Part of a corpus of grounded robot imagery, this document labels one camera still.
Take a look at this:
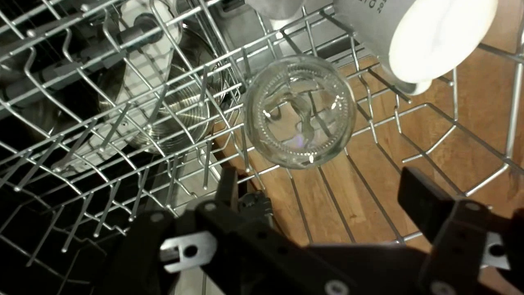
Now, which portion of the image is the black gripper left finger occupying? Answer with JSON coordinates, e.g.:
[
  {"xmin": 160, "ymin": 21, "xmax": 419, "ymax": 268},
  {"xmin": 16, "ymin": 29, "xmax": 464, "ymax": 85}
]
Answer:
[{"xmin": 96, "ymin": 162, "xmax": 350, "ymax": 295}]

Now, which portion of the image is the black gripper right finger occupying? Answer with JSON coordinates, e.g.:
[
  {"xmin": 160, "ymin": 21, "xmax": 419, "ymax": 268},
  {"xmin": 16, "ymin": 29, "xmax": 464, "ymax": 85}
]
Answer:
[{"xmin": 396, "ymin": 164, "xmax": 524, "ymax": 295}]

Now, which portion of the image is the clear drinking glass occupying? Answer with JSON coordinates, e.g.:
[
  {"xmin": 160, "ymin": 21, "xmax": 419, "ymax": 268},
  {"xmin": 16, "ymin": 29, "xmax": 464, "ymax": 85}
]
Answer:
[{"xmin": 242, "ymin": 54, "xmax": 358, "ymax": 170}]

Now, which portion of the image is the black rack wheel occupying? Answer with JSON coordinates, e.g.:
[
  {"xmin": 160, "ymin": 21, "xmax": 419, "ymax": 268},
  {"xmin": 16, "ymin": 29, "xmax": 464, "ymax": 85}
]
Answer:
[{"xmin": 235, "ymin": 190, "xmax": 275, "ymax": 226}]

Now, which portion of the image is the white ceramic mug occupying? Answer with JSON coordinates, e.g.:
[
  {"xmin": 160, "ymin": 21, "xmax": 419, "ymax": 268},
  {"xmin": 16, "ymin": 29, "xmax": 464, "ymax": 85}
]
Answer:
[{"xmin": 332, "ymin": 0, "xmax": 500, "ymax": 96}]

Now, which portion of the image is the white wire dishwasher rack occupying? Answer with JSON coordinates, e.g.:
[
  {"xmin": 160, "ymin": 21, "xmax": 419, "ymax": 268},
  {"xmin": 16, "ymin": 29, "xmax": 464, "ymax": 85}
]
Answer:
[{"xmin": 0, "ymin": 0, "xmax": 524, "ymax": 285}]

